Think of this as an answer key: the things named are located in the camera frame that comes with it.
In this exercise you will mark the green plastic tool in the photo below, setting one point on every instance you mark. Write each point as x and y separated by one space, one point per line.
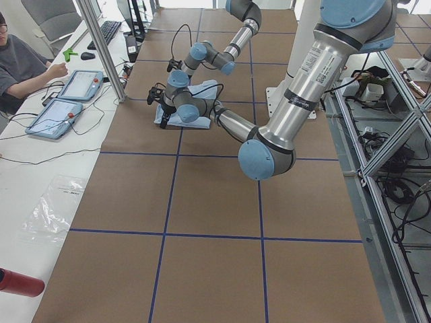
68 53

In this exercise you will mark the grey office chair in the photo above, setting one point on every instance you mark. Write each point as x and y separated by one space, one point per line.
56 20

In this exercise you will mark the light blue button-up shirt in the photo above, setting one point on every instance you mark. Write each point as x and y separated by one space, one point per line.
188 114

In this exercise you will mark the black box with label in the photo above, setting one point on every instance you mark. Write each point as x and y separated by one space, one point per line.
132 47

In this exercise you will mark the upper orange black hub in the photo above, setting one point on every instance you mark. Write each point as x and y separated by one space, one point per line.
127 69

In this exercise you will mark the black keyboard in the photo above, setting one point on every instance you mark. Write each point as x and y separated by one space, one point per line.
109 30

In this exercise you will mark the teach pendant tablet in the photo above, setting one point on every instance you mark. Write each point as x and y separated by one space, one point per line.
55 119
82 86

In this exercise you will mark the black computer mouse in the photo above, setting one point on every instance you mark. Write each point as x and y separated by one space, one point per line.
85 56

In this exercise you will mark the seated person grey shirt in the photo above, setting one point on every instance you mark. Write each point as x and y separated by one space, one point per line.
23 71

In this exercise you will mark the red cylinder bottle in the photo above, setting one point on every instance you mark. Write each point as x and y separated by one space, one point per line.
19 284

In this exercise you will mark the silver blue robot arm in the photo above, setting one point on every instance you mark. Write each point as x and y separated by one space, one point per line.
345 28
249 14

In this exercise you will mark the clear plastic bag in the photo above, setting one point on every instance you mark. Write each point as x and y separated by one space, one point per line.
51 218

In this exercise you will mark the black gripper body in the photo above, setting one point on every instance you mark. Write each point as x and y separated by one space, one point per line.
166 110
177 65

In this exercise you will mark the upper teach pendant tablet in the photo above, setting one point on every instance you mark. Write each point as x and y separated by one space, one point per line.
82 86

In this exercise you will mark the aluminium frame post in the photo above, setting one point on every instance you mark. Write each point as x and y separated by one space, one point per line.
89 16

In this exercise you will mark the lower teach pendant tablet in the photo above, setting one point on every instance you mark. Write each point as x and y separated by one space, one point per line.
55 119

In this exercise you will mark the aluminium frame rack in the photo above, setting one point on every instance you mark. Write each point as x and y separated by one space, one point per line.
385 156

